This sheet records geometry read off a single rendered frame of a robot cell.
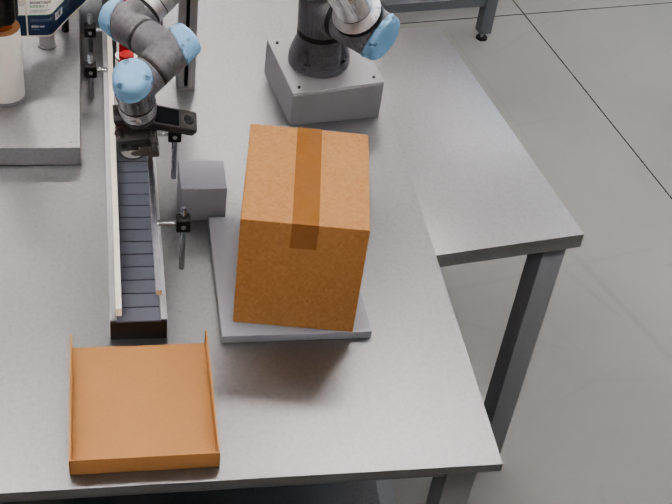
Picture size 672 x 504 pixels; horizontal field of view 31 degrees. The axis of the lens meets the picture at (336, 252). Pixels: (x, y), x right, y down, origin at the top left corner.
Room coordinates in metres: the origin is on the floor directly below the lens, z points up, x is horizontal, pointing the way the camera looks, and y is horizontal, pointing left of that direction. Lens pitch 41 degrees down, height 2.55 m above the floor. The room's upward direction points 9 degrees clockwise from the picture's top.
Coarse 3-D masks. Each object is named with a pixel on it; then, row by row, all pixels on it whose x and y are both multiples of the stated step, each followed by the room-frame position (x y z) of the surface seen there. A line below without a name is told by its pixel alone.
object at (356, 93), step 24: (288, 48) 2.55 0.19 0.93; (264, 72) 2.58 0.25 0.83; (288, 72) 2.45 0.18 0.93; (360, 72) 2.49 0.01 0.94; (288, 96) 2.40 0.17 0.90; (312, 96) 2.39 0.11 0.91; (336, 96) 2.42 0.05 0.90; (360, 96) 2.44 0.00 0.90; (288, 120) 2.38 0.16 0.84; (312, 120) 2.39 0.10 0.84; (336, 120) 2.42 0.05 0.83
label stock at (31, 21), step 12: (24, 0) 2.45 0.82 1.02; (36, 0) 2.46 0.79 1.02; (48, 0) 2.47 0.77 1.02; (60, 0) 2.52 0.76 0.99; (72, 0) 2.58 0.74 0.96; (84, 0) 2.64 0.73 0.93; (24, 12) 2.45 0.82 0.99; (36, 12) 2.46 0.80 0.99; (48, 12) 2.47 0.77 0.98; (60, 12) 2.52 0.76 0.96; (72, 12) 2.58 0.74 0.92; (24, 24) 2.45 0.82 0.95; (36, 24) 2.46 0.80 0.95; (48, 24) 2.47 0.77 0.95; (60, 24) 2.52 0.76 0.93; (24, 36) 2.45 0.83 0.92; (36, 36) 2.46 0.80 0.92; (48, 36) 2.47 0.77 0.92
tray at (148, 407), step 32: (96, 352) 1.55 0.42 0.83; (128, 352) 1.56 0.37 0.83; (160, 352) 1.57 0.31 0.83; (192, 352) 1.58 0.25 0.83; (96, 384) 1.47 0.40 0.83; (128, 384) 1.48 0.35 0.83; (160, 384) 1.49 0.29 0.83; (192, 384) 1.50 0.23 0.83; (96, 416) 1.39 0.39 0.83; (128, 416) 1.40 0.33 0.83; (160, 416) 1.41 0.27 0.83; (192, 416) 1.42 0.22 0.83; (96, 448) 1.32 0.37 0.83; (128, 448) 1.33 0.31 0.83; (160, 448) 1.34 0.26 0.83; (192, 448) 1.35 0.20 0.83
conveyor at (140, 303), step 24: (120, 168) 2.05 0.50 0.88; (144, 168) 2.06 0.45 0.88; (120, 192) 1.97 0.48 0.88; (144, 192) 1.98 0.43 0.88; (120, 216) 1.89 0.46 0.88; (144, 216) 1.90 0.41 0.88; (120, 240) 1.82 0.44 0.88; (144, 240) 1.83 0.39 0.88; (120, 264) 1.75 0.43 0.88; (144, 264) 1.76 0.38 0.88; (144, 288) 1.69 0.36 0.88; (144, 312) 1.62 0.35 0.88
